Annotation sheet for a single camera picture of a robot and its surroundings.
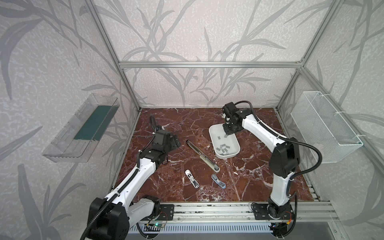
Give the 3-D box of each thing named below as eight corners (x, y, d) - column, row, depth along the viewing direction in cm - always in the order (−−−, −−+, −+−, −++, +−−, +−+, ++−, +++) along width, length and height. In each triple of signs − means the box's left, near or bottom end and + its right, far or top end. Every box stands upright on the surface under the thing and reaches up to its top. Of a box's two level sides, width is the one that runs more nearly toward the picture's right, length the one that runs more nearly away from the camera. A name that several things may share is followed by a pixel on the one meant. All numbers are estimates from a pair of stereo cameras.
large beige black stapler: (184, 144, 101) (184, 142, 99) (188, 141, 103) (188, 139, 101) (216, 174, 88) (216, 172, 86) (220, 170, 90) (220, 168, 88)
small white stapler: (196, 189, 83) (195, 187, 80) (185, 173, 89) (184, 171, 86) (199, 186, 84) (199, 184, 81) (188, 170, 90) (188, 168, 87)
